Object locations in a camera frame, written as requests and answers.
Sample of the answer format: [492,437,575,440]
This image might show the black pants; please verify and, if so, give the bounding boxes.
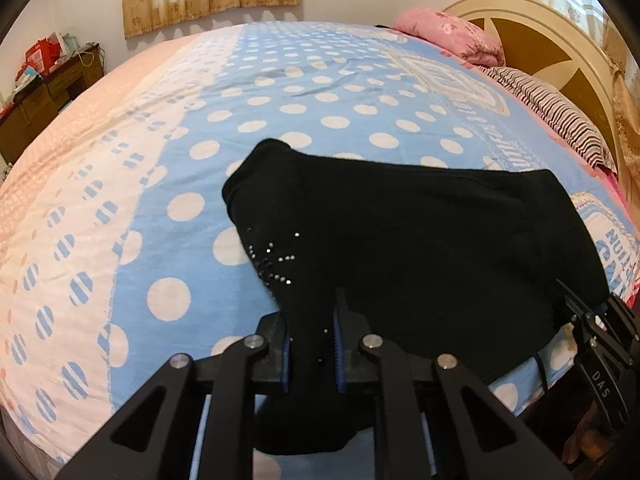
[222,140,610,455]

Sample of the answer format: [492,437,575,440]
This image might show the blue pink patterned bedspread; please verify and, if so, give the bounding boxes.
[1,22,639,479]

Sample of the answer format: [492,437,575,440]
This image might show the striped grey pillow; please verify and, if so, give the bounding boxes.
[480,66,618,174]

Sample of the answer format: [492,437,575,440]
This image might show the cream wooden headboard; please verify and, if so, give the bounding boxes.
[444,0,629,181]

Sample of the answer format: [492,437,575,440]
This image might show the pink floral pillow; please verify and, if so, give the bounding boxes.
[392,8,506,67]

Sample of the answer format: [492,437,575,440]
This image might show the dark wooden desk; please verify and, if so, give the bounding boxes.
[0,44,104,165]

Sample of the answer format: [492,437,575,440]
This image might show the red gift bag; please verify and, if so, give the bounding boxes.
[15,35,62,80]

